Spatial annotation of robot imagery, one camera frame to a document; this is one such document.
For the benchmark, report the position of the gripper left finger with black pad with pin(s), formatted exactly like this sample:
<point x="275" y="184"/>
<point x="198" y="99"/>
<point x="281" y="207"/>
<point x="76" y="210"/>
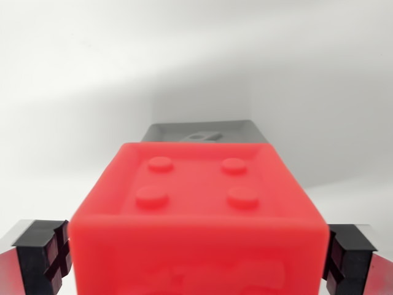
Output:
<point x="30" y="261"/>

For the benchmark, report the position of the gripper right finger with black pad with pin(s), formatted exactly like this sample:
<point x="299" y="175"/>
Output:
<point x="356" y="264"/>

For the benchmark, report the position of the red studded cube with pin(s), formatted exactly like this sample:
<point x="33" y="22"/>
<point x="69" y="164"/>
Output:
<point x="196" y="239"/>

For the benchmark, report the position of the grey studded cube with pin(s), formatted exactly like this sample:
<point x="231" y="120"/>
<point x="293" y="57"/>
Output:
<point x="172" y="130"/>

